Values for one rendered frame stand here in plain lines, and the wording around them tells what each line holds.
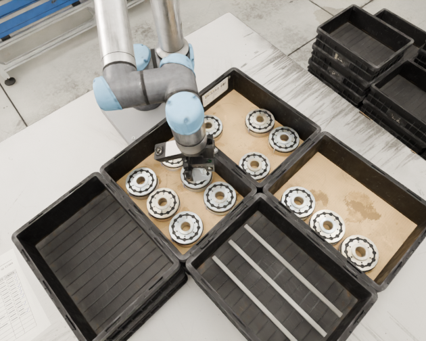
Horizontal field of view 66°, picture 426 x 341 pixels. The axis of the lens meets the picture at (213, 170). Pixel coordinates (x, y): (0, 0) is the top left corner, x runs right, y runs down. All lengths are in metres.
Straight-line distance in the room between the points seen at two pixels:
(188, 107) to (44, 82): 2.25
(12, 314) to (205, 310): 0.61
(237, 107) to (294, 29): 1.73
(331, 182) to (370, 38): 1.20
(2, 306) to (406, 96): 2.03
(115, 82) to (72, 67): 2.13
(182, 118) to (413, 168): 0.99
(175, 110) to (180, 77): 0.10
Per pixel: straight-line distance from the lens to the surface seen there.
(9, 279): 1.34
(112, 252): 1.07
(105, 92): 0.75
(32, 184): 1.44
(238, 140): 1.17
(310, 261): 1.03
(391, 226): 1.14
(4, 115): 2.79
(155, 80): 0.73
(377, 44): 2.14
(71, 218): 1.16
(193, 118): 0.65
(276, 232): 1.03
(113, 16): 0.84
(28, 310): 1.28
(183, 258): 0.91
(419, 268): 1.28
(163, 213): 1.03
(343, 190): 1.13
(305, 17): 3.04
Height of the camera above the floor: 1.81
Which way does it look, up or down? 62 degrees down
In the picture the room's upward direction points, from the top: 6 degrees counter-clockwise
